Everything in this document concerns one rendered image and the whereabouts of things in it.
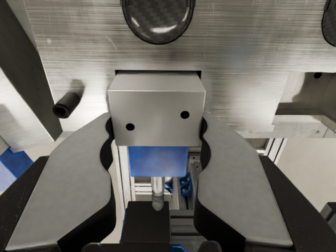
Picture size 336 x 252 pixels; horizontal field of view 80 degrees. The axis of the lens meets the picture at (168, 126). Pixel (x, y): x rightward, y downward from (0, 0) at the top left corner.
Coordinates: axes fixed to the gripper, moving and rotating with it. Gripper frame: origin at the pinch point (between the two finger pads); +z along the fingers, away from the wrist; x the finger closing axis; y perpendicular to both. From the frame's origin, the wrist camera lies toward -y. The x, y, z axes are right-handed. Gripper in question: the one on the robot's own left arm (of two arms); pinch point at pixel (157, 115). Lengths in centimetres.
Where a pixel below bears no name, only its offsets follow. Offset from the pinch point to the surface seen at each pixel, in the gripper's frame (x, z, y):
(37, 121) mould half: -10.8, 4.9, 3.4
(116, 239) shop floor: -40, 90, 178
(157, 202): -0.1, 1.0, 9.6
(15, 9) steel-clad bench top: -12.9, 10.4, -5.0
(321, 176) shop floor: 116, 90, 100
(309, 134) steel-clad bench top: 19.6, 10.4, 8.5
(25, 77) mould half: -11.6, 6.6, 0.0
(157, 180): -0.1, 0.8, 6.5
